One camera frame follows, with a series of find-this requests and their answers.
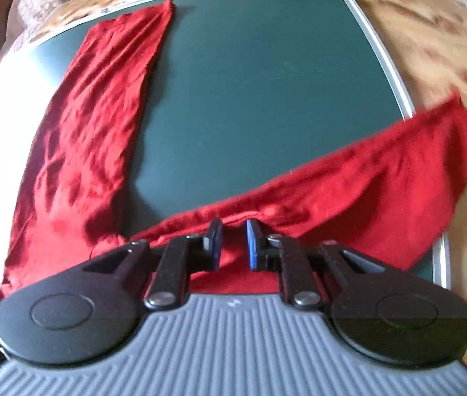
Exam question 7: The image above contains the green mat with silver frame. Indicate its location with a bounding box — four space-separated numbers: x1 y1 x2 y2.
0 0 452 298

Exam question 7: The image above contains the red long-sleeved shirt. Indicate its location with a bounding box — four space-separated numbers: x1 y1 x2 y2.
0 0 467 302

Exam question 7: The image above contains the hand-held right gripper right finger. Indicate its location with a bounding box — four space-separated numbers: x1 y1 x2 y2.
246 218 387 310

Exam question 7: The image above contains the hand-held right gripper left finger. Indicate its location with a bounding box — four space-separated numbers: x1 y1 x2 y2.
84 219 223 311

